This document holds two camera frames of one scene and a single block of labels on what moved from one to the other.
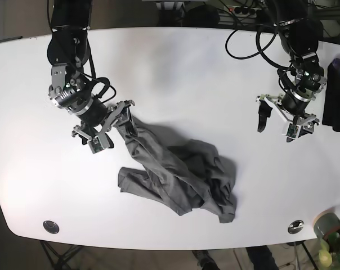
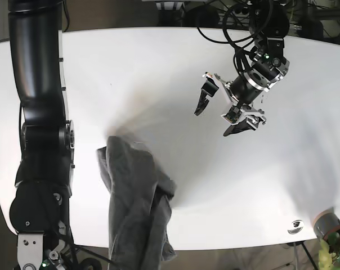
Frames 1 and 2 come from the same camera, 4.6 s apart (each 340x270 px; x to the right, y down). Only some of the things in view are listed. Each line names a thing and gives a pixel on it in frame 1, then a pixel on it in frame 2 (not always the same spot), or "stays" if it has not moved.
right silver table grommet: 295,226 stays
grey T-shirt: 186,174 → 140,207
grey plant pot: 327,222 stays
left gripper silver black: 291,107 → 237,97
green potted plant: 336,251 stays
